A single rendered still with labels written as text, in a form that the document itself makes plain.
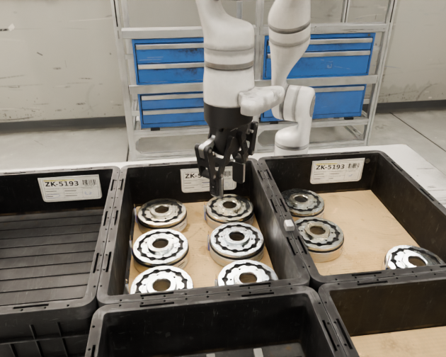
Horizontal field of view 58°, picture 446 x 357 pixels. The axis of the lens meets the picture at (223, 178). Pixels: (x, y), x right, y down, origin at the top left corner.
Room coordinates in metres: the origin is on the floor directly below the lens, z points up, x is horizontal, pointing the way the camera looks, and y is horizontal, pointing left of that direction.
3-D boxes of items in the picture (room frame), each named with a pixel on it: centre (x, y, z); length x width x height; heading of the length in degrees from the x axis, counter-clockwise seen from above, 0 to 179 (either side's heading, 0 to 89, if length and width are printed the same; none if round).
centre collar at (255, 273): (0.49, -0.04, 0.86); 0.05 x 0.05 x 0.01
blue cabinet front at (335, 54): (2.61, -0.61, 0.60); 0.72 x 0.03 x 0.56; 98
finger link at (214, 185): (0.54, 0.02, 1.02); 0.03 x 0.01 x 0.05; 143
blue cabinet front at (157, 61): (2.49, 0.18, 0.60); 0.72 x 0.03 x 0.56; 98
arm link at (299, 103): (1.00, -0.19, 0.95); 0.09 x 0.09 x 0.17; 67
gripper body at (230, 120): (0.58, -0.01, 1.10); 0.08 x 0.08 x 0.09
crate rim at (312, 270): (0.63, -0.25, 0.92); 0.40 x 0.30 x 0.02; 7
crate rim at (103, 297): (0.59, 0.05, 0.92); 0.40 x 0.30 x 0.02; 7
